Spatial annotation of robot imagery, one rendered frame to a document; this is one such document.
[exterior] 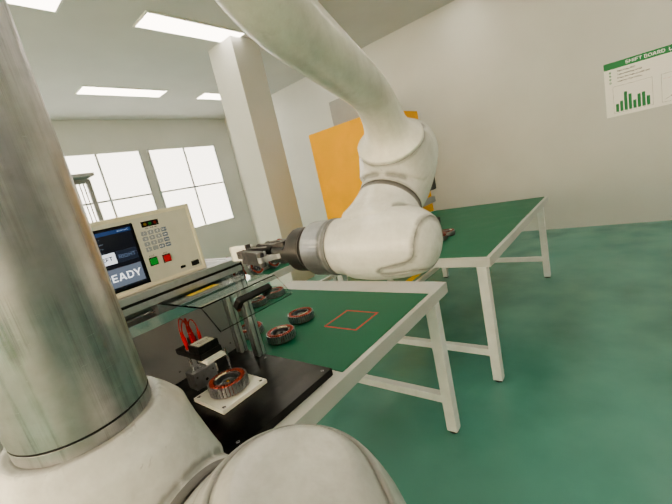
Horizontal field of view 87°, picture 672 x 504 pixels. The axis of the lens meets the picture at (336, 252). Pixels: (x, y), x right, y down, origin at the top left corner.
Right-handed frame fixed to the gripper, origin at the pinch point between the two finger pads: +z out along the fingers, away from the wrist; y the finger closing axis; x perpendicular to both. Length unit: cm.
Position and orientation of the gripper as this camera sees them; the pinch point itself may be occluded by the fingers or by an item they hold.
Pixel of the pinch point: (243, 253)
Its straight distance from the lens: 74.7
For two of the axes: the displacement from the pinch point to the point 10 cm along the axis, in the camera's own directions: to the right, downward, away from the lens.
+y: 6.1, -2.9, 7.4
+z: -7.6, 0.4, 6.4
